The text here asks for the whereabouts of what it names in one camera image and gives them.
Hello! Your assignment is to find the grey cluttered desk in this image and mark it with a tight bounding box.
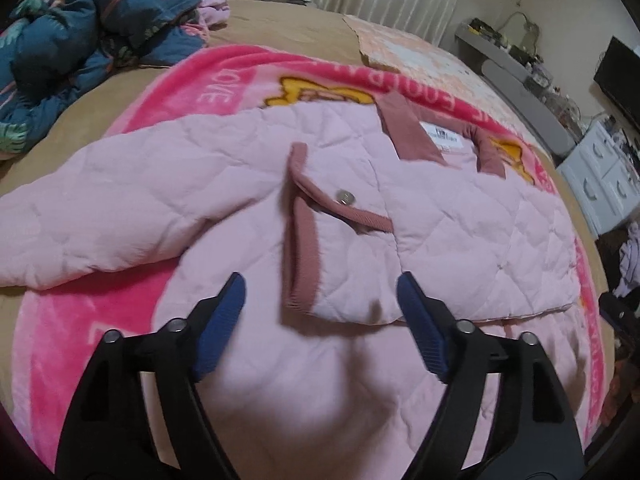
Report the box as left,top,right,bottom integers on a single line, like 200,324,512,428
455,17,583,158

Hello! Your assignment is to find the lavender cloth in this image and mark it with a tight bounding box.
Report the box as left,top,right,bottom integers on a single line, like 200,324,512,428
197,0,231,31

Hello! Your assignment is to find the purple cloth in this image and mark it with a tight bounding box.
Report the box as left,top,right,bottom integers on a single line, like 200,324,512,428
612,222,640,301

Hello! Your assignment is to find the pink quilted jacket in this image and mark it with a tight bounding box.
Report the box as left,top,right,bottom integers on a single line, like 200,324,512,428
0,102,583,480

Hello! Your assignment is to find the white drawer cabinet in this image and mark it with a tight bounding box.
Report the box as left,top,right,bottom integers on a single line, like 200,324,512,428
556,122,640,238

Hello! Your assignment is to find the blue floral quilt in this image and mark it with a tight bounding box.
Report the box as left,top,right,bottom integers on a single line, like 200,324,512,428
0,0,211,156

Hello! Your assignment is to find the bed with tan sheet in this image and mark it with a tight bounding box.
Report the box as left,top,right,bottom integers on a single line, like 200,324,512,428
0,0,616,480

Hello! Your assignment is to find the pink printed blanket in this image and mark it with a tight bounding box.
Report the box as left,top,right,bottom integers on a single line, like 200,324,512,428
10,44,613,480

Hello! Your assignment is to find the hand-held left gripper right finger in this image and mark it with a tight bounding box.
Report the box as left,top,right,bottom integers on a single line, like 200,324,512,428
396,271,586,480

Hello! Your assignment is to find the black television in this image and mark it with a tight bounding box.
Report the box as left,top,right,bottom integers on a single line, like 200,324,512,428
593,36,640,131

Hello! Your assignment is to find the desk lamp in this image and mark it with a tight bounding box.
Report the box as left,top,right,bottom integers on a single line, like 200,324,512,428
502,10,541,56

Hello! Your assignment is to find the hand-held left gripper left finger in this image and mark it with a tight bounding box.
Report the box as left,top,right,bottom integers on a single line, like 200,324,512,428
55,272,248,480

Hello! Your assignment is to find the pink floral cloth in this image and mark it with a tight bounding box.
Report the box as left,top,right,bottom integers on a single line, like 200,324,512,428
342,14,556,161

